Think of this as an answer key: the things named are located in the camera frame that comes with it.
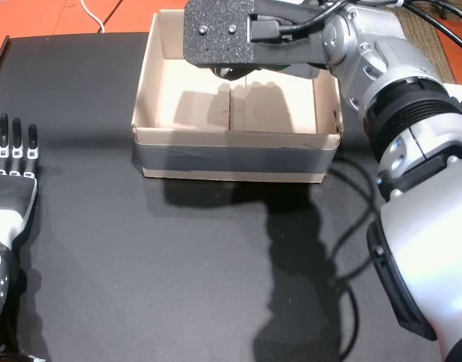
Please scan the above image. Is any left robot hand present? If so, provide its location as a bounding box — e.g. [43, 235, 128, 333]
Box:
[0, 112, 39, 246]

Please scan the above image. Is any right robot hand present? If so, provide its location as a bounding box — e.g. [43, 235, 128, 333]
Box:
[210, 33, 328, 82]

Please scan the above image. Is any white cable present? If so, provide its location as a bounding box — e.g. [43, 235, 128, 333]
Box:
[79, 0, 106, 34]

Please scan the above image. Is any open cardboard box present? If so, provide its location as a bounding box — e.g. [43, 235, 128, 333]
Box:
[130, 9, 344, 185]

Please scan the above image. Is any black camera cable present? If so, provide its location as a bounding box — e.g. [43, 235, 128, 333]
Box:
[248, 0, 462, 57]

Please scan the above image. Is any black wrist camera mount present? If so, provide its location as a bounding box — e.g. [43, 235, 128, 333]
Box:
[183, 0, 256, 71]

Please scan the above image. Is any white side table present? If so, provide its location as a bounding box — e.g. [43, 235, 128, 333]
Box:
[441, 82, 462, 114]

